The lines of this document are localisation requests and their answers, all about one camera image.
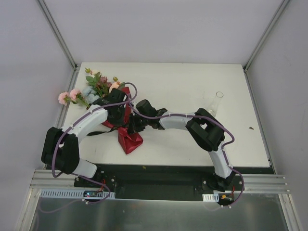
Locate red paper flower wrapping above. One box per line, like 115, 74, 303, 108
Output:
94, 87, 143, 154

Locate peach artificial flower stem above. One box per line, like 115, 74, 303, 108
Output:
109, 77, 126, 93

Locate dark green printed ribbon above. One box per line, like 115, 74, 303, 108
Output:
87, 128, 117, 136

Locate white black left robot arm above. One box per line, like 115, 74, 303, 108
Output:
41, 89, 130, 187

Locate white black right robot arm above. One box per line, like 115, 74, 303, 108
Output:
128, 100, 236, 192

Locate clear glass vase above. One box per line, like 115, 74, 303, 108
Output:
206, 91, 224, 117

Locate mauve artificial flower stem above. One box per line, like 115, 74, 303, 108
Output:
86, 73, 112, 97

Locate light blue artificial flower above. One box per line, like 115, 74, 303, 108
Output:
82, 86, 99, 103

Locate cream bud flower stem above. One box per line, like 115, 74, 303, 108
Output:
85, 68, 101, 77

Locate pink artificial flower stem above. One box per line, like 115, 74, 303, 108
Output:
58, 89, 89, 108

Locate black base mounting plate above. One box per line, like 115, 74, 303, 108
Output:
74, 164, 237, 192

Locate left aluminium frame post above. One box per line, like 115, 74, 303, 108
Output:
36, 0, 78, 70

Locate left white cable duct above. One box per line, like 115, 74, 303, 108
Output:
40, 189, 116, 200

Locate white cable duct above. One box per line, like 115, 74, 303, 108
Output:
40, 189, 116, 200
202, 192, 219, 203

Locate right white cable duct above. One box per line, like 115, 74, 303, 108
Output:
202, 192, 219, 203

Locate aluminium front rail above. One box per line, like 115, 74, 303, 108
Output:
30, 170, 291, 194

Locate aluminium corner frame post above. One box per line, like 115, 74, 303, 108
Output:
242, 0, 292, 73

